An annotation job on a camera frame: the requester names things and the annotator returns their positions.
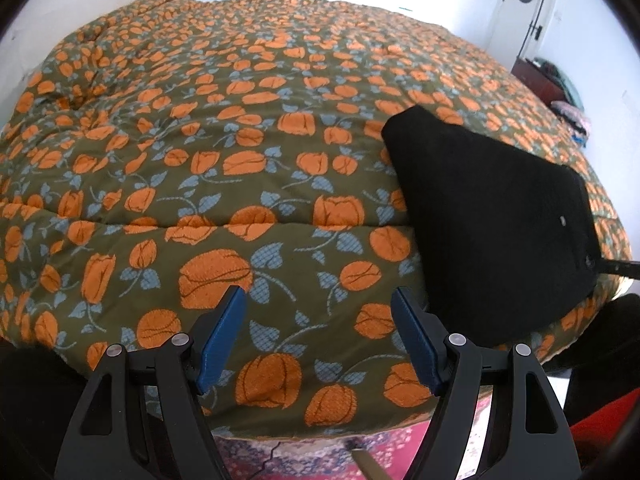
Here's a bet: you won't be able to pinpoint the brown wooden cabinet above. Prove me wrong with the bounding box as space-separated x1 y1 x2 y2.
512 57 569 106

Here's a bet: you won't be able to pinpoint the pile of clothes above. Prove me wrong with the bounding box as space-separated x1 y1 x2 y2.
533 57 590 147

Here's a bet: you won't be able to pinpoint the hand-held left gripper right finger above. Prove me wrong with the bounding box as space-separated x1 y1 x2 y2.
391 287 583 480

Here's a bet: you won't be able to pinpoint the dark cloth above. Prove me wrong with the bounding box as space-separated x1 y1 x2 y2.
547 293 640 426
0 337 88 480

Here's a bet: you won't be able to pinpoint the white door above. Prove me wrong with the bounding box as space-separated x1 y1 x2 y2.
494 0 562 77

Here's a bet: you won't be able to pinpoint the pink patterned rug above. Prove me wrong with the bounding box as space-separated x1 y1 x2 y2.
209 394 501 480

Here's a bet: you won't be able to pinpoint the red garment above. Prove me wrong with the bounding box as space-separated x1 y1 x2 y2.
569 387 640 463

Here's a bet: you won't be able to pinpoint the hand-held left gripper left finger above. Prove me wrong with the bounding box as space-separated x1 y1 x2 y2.
52 285 247 480

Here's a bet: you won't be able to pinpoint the black pants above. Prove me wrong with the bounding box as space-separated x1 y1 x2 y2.
381 105 640 347

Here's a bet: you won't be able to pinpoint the orange floral blanket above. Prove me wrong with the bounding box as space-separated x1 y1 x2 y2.
0 0 632 442

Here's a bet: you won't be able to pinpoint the beige pointed object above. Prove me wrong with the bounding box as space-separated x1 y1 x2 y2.
350 447 387 480

